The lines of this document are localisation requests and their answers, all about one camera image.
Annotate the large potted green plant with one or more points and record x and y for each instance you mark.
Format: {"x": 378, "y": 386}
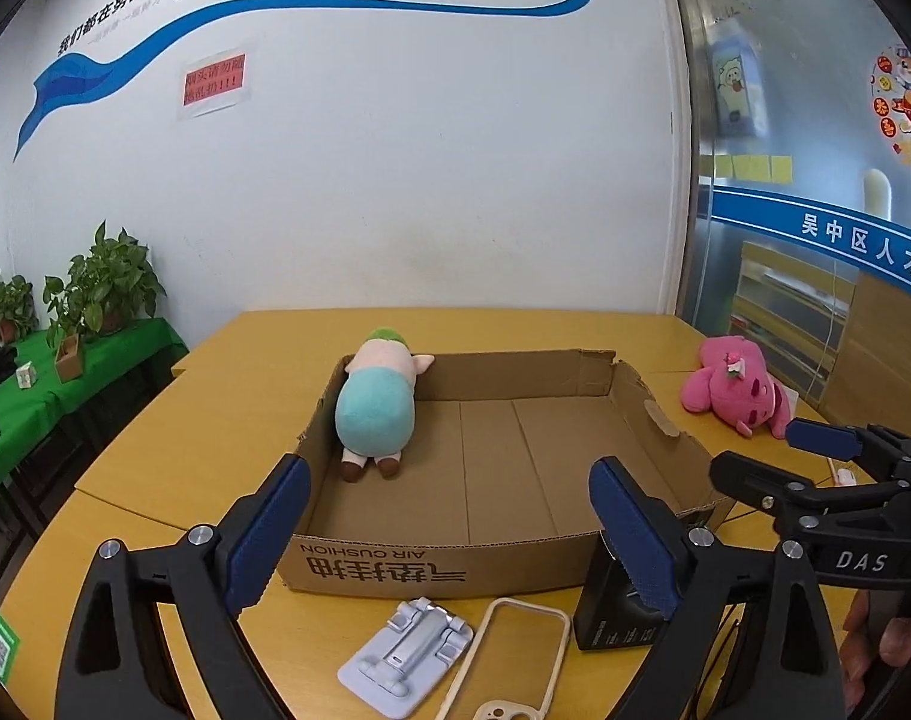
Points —
{"x": 106, "y": 277}

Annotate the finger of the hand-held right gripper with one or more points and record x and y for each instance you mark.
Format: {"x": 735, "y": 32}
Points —
{"x": 762, "y": 484}
{"x": 819, "y": 436}

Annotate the brown cardboard box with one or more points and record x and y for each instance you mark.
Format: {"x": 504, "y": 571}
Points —
{"x": 500, "y": 457}

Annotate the blue wave wall decal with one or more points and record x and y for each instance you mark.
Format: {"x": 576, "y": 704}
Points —
{"x": 80, "y": 82}

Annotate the small black box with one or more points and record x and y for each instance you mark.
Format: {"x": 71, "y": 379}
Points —
{"x": 612, "y": 615}

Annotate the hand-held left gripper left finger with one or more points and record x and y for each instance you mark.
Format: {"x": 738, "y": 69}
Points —
{"x": 268, "y": 532}

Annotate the yellow sticky note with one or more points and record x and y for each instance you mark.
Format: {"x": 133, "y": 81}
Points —
{"x": 751, "y": 167}
{"x": 723, "y": 167}
{"x": 781, "y": 168}

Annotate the red festive window decal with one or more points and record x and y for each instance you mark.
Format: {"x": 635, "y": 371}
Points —
{"x": 905, "y": 109}

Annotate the metal door frame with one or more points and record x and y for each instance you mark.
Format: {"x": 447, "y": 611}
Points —
{"x": 687, "y": 127}

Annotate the grey folding phone stand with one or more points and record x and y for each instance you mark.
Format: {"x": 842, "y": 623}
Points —
{"x": 403, "y": 652}

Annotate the table with green cloth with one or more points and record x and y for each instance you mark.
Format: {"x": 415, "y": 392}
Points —
{"x": 118, "y": 360}

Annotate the wooden desktop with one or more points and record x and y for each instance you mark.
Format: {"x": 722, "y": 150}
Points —
{"x": 200, "y": 390}

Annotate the brown cardboard sheet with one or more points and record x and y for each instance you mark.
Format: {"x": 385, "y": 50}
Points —
{"x": 875, "y": 352}

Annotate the red paper wall notice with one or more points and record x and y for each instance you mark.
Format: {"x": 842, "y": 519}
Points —
{"x": 213, "y": 84}

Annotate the blue window band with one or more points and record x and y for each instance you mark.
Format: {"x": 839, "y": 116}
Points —
{"x": 800, "y": 221}

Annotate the green code sticker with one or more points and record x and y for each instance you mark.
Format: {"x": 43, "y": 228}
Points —
{"x": 2, "y": 649}

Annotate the small white box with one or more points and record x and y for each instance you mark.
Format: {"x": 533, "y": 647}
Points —
{"x": 26, "y": 376}

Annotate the small potted green plant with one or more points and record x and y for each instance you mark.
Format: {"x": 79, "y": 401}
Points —
{"x": 9, "y": 304}

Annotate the pink plush toy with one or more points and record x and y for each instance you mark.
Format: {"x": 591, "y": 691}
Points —
{"x": 725, "y": 390}

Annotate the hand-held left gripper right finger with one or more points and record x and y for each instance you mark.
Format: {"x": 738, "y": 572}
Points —
{"x": 635, "y": 532}

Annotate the small wooden box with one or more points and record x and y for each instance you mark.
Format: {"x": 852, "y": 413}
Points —
{"x": 69, "y": 360}

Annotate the person's right hand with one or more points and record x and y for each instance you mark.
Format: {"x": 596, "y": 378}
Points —
{"x": 894, "y": 634}

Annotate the clear phone case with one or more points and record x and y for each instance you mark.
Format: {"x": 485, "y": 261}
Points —
{"x": 526, "y": 605}

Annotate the teal and pink plush pig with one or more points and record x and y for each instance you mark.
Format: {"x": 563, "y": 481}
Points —
{"x": 373, "y": 405}

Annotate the cartoon sheep poster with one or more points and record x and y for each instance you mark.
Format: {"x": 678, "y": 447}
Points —
{"x": 736, "y": 82}

